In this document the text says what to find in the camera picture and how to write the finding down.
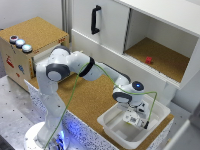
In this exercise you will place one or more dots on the green button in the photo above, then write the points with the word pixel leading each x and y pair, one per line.
pixel 27 48

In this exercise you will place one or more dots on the white sliding door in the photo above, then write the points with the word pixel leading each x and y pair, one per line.
pixel 113 23

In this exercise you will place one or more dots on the wooden drawer box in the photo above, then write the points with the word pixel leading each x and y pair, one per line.
pixel 36 31

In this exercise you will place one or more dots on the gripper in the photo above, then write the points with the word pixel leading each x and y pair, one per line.
pixel 133 116

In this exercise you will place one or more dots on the pink block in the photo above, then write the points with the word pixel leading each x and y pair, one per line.
pixel 148 60

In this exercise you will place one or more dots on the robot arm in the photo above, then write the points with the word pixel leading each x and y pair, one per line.
pixel 50 100

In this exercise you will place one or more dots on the blue button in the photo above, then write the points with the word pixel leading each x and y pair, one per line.
pixel 20 42

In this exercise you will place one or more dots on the white plastic box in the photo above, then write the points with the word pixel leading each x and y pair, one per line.
pixel 113 128

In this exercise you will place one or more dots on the red button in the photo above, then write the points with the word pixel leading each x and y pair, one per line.
pixel 13 38

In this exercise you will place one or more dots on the white cabinet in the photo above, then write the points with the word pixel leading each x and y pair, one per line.
pixel 166 13

